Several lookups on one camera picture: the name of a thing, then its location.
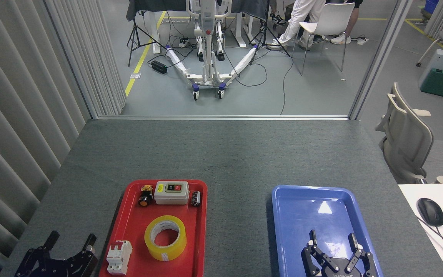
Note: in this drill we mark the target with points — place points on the beige office chair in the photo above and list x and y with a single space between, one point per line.
408 146

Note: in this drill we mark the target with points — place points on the blue plastic tray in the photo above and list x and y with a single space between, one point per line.
302 215

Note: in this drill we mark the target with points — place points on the black tripod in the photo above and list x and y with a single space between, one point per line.
264 34
134 36

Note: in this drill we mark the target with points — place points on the small black capacitor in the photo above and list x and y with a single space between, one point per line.
196 198

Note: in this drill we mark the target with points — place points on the white wheeled stand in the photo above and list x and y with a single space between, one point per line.
207 57

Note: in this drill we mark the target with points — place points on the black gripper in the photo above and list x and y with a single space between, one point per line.
338 274
52 269

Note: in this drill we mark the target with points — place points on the black computer mouse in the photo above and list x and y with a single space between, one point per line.
430 211

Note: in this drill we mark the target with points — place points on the grey switch box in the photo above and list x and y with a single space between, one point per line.
171 196

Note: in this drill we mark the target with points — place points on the red plastic tray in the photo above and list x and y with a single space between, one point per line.
192 238

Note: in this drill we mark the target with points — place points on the white plastic chair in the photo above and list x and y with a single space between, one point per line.
335 19

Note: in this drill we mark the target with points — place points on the silver frame post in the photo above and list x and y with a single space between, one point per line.
379 61

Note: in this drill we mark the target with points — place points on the white circuit breaker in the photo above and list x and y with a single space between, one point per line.
118 257

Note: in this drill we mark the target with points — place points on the yellow tape roll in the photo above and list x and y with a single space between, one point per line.
165 252

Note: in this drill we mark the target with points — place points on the white power strip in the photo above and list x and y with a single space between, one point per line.
363 40
183 43

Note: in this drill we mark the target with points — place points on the white desk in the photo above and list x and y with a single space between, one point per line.
410 196

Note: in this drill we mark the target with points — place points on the black orange push button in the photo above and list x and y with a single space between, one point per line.
145 199

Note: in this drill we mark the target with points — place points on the blue bin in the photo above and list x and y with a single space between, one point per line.
432 5

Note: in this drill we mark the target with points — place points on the black power adapter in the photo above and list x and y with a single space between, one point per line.
159 67

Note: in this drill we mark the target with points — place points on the person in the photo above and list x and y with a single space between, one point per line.
298 19
344 37

